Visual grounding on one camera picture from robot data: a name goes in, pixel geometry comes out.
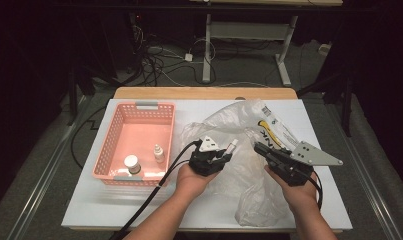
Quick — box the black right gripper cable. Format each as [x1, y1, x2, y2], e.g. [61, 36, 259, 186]
[303, 169, 324, 211]

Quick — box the metal floor rail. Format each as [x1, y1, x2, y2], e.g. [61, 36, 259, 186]
[325, 99, 403, 240]
[5, 96, 90, 240]

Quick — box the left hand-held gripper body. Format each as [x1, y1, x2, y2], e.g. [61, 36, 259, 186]
[188, 135, 224, 177]

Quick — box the white floor socket box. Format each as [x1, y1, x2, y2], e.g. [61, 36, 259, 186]
[318, 43, 333, 56]

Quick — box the white tube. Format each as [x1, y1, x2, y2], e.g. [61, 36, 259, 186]
[226, 138, 239, 157]

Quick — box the pink plastic basket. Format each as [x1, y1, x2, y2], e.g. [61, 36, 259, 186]
[91, 101, 176, 187]

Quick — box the tangle of floor cables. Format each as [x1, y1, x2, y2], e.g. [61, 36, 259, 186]
[132, 24, 217, 88]

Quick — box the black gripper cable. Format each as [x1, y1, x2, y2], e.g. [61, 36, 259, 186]
[110, 139, 203, 240]
[303, 169, 324, 211]

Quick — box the white desk frame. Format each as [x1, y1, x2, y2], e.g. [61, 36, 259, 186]
[202, 13, 298, 88]

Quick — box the white round jar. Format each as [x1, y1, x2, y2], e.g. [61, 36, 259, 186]
[123, 154, 142, 175]

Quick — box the black floor cable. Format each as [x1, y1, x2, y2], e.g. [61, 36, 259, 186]
[70, 106, 107, 169]

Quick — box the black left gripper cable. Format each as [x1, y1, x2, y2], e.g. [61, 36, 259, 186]
[110, 139, 203, 240]

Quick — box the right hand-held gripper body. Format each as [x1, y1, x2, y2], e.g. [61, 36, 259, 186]
[267, 141, 344, 187]

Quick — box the white board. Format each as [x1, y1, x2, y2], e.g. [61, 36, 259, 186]
[61, 98, 353, 231]

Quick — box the black stand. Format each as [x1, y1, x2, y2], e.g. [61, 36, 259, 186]
[297, 66, 354, 138]
[67, 63, 123, 126]

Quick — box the clear plastic bag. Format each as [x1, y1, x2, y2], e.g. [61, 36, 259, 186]
[180, 99, 302, 228]

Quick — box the person's right hand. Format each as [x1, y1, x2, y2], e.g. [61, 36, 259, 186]
[264, 165, 319, 212]

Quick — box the small white dropper bottle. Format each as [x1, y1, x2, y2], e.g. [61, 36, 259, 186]
[152, 144, 166, 164]

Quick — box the person's left hand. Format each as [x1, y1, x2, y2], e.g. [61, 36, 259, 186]
[174, 163, 221, 204]

